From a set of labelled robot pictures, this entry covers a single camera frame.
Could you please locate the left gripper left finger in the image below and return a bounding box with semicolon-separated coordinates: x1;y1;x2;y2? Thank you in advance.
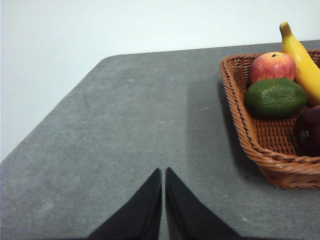
87;167;163;240

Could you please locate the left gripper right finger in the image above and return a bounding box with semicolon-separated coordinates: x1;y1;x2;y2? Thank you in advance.
164;166;242;240

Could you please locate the dark purple plum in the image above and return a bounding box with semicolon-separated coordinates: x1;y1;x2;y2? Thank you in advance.
294;105;320;158

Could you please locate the brown wicker basket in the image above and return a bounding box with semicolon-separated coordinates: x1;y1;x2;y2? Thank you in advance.
219;49;320;190

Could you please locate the green avocado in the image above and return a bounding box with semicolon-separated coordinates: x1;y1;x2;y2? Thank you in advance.
244;77;309;119

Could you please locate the red apple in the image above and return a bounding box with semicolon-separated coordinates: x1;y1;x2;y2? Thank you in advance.
249;51;297;85

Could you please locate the yellow banana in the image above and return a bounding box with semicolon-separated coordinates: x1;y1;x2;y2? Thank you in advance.
279;21;320;107

